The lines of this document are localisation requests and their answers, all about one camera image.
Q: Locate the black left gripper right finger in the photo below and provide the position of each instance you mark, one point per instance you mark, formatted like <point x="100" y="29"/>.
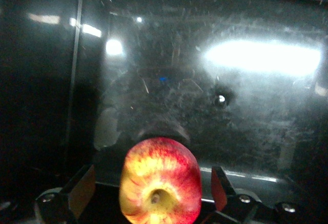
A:
<point x="223" y="195"/>

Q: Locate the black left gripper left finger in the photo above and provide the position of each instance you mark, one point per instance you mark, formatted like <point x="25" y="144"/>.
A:
<point x="77" y="195"/>

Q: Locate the red yellow striped apple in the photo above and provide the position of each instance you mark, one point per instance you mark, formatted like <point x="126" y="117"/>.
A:
<point x="159" y="183"/>

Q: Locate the black plastic box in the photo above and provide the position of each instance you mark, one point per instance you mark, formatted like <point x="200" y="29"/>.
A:
<point x="230" y="106"/>

